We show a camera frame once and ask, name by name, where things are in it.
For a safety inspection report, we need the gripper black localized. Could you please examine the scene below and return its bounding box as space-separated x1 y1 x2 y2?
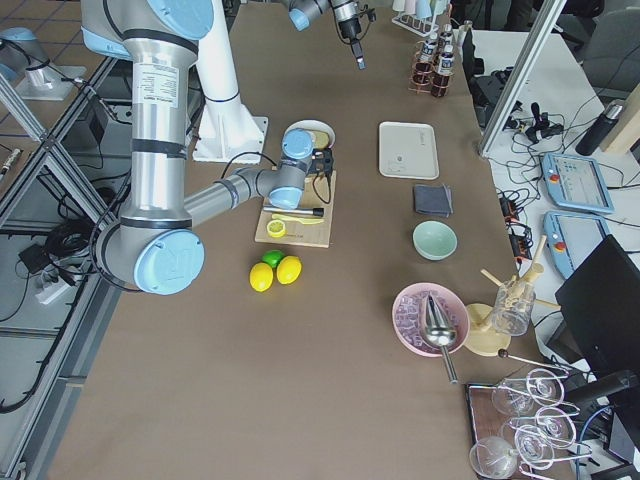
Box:
337 17 366 70
308 148 334 178

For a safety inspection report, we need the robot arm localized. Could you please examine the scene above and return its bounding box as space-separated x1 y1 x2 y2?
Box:
81 1 319 295
282 0 376 70

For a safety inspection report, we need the cream rabbit tray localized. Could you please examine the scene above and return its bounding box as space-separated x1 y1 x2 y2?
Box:
378 121 439 180

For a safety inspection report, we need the tray of wine glasses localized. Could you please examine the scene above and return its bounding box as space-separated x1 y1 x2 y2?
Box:
464 367 634 480

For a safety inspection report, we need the bread slice on plate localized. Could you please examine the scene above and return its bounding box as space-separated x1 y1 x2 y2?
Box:
307 130 335 150

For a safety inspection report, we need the wooden cutting board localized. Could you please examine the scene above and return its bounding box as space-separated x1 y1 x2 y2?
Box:
254 174 337 248

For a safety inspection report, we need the white round plate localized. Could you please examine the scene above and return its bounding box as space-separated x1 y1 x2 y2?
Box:
285 119 336 148

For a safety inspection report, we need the yellow plastic knife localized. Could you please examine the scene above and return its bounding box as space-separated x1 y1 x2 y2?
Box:
271 213 324 225

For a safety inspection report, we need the dark bottle upper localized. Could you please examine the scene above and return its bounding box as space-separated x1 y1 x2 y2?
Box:
416 35 438 74

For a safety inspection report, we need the dark bottle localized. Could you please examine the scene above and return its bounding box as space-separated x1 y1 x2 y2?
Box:
416 35 438 74
438 23 453 51
431 44 454 98

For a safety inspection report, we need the half lemon slice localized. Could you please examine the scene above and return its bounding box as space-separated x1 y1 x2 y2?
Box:
266 219 287 238

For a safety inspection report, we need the dark bottle lower right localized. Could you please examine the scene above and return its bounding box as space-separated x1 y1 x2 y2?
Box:
438 23 453 51

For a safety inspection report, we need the dark bottle lower left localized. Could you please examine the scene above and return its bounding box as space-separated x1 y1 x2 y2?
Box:
431 44 454 98

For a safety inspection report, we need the green lime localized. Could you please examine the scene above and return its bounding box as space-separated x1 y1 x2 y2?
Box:
261 249 286 269

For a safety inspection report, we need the yellow lemon upper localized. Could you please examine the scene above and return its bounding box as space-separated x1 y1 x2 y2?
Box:
276 256 302 285

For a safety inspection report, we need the yellow lemon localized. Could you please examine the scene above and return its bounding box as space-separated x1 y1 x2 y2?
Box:
276 256 302 285
249 262 274 293

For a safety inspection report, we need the grey folded cloth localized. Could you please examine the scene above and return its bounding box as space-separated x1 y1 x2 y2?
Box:
413 184 453 217

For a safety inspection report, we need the yellow lemon lower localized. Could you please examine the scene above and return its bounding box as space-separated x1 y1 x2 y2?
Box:
249 262 274 293

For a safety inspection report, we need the mint green bowl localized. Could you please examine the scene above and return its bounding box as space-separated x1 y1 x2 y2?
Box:
412 221 458 261

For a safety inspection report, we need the pink bowl with ice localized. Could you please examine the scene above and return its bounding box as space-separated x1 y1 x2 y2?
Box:
392 282 470 357

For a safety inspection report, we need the steel ice scoop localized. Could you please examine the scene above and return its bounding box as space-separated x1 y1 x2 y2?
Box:
423 294 459 384

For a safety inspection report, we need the clear glass mug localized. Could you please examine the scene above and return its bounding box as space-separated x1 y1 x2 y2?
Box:
489 280 535 336

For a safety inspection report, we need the teach pendant far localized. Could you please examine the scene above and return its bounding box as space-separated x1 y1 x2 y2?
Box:
541 153 614 214

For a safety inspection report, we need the teach pendant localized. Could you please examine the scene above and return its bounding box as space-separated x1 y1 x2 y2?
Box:
541 153 614 214
543 211 610 279

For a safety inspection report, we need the black thermos bottle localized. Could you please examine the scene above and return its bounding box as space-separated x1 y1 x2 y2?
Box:
575 99 624 156

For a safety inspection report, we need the teach pendant near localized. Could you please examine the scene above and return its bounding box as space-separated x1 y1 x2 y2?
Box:
543 211 610 279

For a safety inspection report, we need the black monitor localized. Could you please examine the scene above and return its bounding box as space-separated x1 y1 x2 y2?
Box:
555 235 639 375

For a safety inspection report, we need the copper wire bottle rack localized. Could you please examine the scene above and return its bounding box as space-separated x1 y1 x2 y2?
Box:
409 32 442 95

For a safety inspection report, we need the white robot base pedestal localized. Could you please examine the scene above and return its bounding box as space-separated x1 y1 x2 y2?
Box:
193 1 268 165

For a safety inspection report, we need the aluminium frame post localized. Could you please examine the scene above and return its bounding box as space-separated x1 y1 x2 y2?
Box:
478 0 566 158

